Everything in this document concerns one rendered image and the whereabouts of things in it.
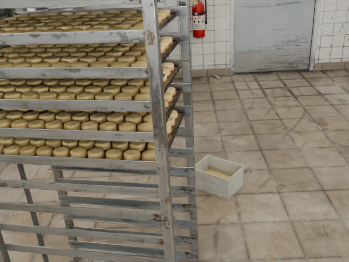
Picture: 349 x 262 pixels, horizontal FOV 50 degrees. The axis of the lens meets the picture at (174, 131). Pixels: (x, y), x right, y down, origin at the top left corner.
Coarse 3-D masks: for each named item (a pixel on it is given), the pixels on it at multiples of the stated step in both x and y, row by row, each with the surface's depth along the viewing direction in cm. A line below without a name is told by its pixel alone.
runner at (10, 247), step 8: (8, 248) 131; (16, 248) 130; (24, 248) 129; (32, 248) 128; (40, 248) 128; (48, 248) 127; (56, 248) 126; (72, 256) 126; (80, 256) 126; (88, 256) 125; (96, 256) 124; (104, 256) 124; (112, 256) 123; (120, 256) 122; (128, 256) 121; (136, 256) 121
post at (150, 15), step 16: (144, 0) 82; (144, 16) 84; (144, 32) 85; (160, 64) 90; (160, 80) 90; (160, 96) 91; (160, 112) 93; (160, 128) 95; (160, 144) 97; (160, 160) 99; (160, 176) 102; (160, 192) 104; (160, 208) 107
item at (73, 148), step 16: (176, 112) 136; (0, 144) 121; (16, 144) 120; (32, 144) 121; (48, 144) 120; (64, 144) 118; (80, 144) 118; (96, 144) 117; (112, 144) 116; (128, 144) 120; (144, 144) 115; (144, 160) 108
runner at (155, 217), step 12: (0, 204) 122; (12, 204) 121; (24, 204) 120; (36, 204) 119; (96, 216) 116; (108, 216) 116; (120, 216) 115; (132, 216) 114; (144, 216) 113; (156, 216) 112
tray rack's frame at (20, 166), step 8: (16, 8) 136; (24, 8) 137; (24, 176) 144; (56, 176) 167; (24, 192) 144; (64, 192) 171; (32, 200) 149; (32, 216) 150; (72, 224) 180; (0, 232) 127; (0, 240) 127; (40, 240) 156; (0, 248) 127; (0, 256) 129; (8, 256) 132
